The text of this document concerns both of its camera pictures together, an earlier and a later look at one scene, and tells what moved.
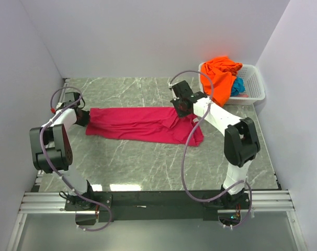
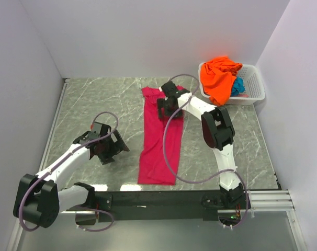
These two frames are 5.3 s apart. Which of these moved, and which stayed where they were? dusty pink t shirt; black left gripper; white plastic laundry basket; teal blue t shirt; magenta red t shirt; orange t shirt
Moved: magenta red t shirt; black left gripper
Stayed: dusty pink t shirt; white plastic laundry basket; orange t shirt; teal blue t shirt
